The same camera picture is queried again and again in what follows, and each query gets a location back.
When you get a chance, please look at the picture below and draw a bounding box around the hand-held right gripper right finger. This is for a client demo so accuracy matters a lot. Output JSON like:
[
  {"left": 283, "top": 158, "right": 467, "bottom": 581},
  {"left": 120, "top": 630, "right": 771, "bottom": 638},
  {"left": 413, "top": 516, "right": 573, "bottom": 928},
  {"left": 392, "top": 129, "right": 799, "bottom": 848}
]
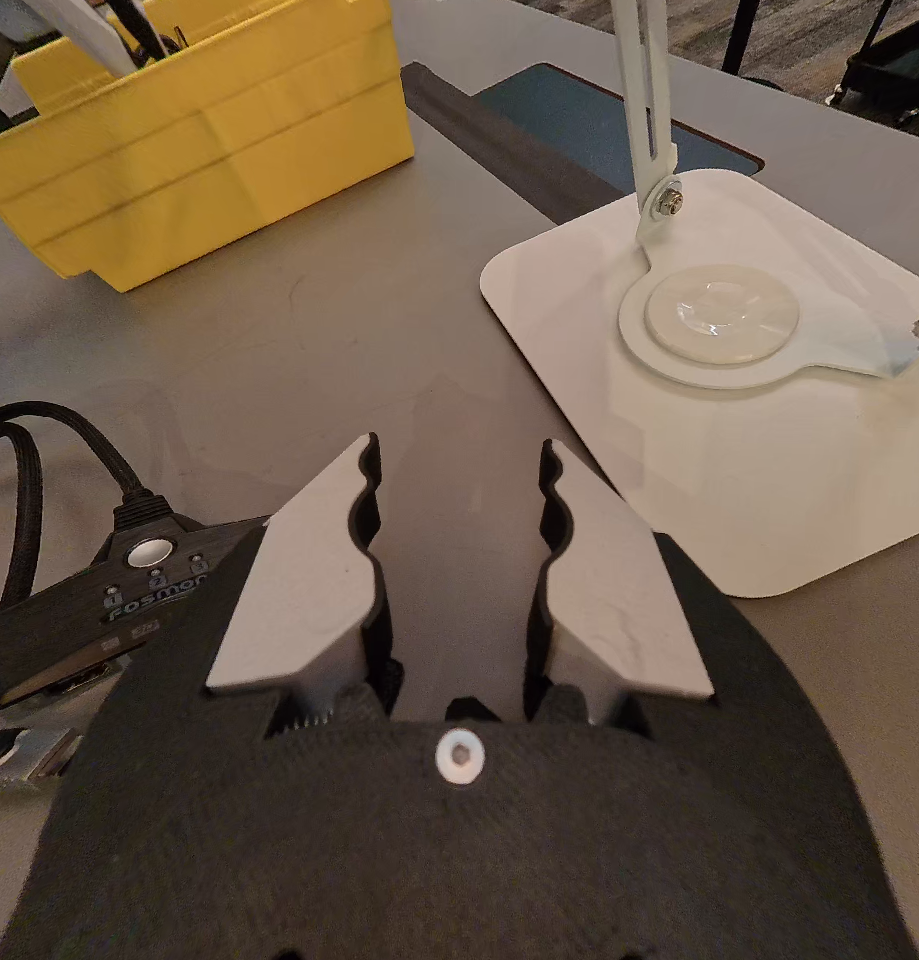
[{"left": 521, "top": 438, "right": 716, "bottom": 725}]

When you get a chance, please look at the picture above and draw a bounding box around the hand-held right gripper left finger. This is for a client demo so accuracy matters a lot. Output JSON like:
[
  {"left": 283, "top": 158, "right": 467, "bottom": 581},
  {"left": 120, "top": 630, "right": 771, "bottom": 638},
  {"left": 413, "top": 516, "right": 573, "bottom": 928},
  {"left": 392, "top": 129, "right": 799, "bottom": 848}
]
[{"left": 205, "top": 432, "right": 407, "bottom": 717}]

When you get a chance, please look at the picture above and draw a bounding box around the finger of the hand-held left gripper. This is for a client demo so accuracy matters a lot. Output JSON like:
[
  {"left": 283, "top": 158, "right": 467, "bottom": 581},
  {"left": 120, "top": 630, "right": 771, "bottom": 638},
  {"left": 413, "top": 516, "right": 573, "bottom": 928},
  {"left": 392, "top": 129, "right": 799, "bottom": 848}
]
[{"left": 20, "top": 0, "right": 172, "bottom": 80}]

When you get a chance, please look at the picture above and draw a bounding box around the yellow plastic storage bin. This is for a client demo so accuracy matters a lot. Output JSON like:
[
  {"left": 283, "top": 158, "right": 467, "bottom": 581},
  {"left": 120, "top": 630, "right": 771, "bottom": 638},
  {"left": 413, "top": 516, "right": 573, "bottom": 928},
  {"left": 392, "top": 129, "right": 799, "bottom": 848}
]
[{"left": 0, "top": 0, "right": 417, "bottom": 294}]

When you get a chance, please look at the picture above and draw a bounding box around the black hdmi switch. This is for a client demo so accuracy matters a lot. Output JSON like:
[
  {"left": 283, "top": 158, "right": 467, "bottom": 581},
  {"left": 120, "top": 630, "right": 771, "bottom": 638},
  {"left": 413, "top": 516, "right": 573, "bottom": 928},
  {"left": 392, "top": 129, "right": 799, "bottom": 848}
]
[{"left": 0, "top": 487, "right": 275, "bottom": 712}]

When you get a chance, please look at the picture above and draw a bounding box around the black HDMI switch box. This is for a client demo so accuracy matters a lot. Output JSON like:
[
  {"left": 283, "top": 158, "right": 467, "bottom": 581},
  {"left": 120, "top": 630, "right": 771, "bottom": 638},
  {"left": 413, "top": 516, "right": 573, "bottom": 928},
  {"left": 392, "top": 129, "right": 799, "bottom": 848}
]
[{"left": 0, "top": 399, "right": 155, "bottom": 798}]

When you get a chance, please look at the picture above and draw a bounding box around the black pole stand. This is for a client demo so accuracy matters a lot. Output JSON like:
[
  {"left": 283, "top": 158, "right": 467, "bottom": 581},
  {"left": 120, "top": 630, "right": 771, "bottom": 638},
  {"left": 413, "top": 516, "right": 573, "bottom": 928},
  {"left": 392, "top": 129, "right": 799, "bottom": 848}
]
[{"left": 720, "top": 0, "right": 762, "bottom": 78}]

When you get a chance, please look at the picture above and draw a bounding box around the black utility cart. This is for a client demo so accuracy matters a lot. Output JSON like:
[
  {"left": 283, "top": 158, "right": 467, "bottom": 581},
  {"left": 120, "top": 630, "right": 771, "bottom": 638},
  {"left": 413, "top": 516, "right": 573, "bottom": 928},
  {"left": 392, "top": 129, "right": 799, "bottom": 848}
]
[{"left": 825, "top": 11, "right": 919, "bottom": 127}]

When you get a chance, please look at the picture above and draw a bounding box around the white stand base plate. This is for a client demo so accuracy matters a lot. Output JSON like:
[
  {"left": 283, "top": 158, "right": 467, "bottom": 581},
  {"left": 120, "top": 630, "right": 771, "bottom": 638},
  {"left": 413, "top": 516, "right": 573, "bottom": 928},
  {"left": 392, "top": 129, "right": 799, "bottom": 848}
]
[{"left": 479, "top": 168, "right": 919, "bottom": 600}]

